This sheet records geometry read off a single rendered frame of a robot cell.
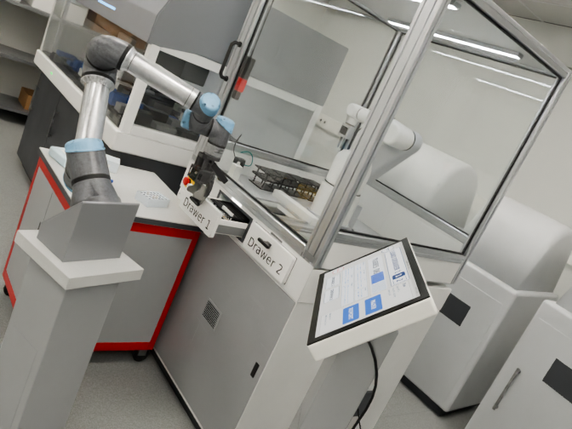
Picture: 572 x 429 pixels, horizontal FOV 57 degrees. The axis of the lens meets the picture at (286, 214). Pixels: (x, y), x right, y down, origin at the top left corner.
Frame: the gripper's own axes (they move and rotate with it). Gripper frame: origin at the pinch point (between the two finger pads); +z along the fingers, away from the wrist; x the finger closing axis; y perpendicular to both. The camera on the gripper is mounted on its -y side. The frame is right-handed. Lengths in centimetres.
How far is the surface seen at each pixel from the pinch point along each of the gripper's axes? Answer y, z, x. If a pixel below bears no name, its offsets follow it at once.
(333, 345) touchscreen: 19, -9, 104
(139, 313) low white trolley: -1, 62, -11
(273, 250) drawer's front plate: -16.1, 0.9, 35.0
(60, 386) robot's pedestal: 45, 60, 34
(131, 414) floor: 4, 91, 19
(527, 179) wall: -337, -61, -50
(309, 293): -22, 6, 55
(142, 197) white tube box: 10.3, 11.9, -25.1
